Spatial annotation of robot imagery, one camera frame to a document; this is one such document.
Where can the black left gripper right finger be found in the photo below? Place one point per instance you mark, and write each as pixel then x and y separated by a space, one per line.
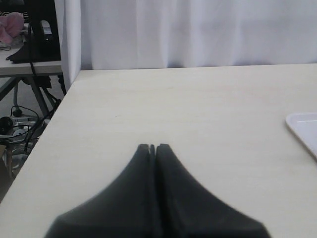
pixel 188 210

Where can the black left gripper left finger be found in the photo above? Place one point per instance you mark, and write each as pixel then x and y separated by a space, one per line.
pixel 127 208

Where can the white rectangular tray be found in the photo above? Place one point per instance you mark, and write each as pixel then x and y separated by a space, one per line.
pixel 304 127

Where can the white backdrop curtain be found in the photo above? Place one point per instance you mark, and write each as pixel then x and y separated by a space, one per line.
pixel 141 34

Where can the grey side table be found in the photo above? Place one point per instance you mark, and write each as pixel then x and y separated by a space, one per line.
pixel 16 72

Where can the black device on table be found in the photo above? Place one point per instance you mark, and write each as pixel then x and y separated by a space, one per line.
pixel 43 41

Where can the pink plush pig toy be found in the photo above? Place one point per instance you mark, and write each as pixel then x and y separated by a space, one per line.
pixel 12 29

